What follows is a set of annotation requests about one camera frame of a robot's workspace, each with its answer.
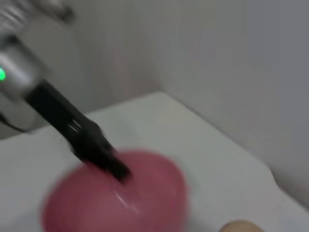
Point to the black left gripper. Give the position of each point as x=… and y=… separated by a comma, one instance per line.
x=72, y=125

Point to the pink plastic bowl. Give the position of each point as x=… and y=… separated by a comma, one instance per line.
x=116, y=200

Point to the beige egg yolk pastry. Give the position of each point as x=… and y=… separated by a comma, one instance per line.
x=241, y=227

